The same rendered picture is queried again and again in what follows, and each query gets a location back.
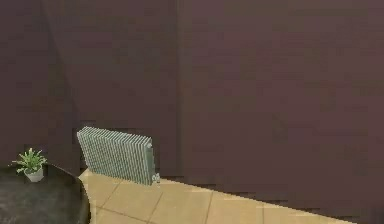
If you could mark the dark round table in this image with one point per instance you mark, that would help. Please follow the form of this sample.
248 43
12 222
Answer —
40 200

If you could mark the green plant in white pot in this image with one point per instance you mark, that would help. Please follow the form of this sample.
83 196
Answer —
32 164

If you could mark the grey ribbed radiator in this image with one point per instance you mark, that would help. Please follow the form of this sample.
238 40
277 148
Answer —
116 156

